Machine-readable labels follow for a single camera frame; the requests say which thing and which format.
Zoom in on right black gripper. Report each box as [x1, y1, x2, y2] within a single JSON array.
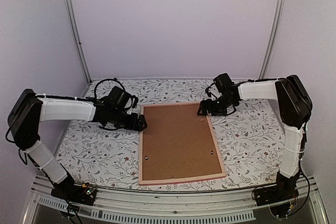
[[197, 95, 235, 116]]

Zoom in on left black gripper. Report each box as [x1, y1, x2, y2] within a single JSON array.
[[110, 109, 148, 132]]

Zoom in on brown cardboard backing board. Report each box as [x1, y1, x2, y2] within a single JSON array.
[[141, 103, 223, 182]]

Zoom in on pink wooden picture frame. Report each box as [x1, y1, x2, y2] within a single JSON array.
[[138, 101, 227, 186]]

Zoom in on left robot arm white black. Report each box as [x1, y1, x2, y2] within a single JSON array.
[[5, 86, 148, 200]]

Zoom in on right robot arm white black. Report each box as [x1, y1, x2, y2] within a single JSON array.
[[197, 73, 313, 201]]

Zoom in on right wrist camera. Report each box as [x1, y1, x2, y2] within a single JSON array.
[[205, 84, 217, 99]]

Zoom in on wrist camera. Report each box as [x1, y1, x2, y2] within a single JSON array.
[[131, 95, 139, 109], [205, 84, 217, 99]]

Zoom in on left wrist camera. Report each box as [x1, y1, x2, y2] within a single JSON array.
[[131, 95, 139, 109]]

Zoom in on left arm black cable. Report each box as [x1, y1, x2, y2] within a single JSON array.
[[93, 78, 125, 101]]

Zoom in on front aluminium rail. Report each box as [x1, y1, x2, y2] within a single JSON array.
[[23, 175, 329, 223]]

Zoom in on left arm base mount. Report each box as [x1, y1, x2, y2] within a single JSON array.
[[51, 183, 97, 206]]

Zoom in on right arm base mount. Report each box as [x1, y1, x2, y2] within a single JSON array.
[[251, 186, 299, 218]]

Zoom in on right aluminium corner post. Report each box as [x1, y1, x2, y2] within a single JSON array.
[[258, 0, 285, 79]]

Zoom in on aluminium corner post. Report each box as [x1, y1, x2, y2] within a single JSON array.
[[64, 0, 92, 84], [258, 0, 285, 79]]

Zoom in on left aluminium corner post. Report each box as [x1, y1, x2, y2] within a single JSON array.
[[64, 0, 92, 84]]

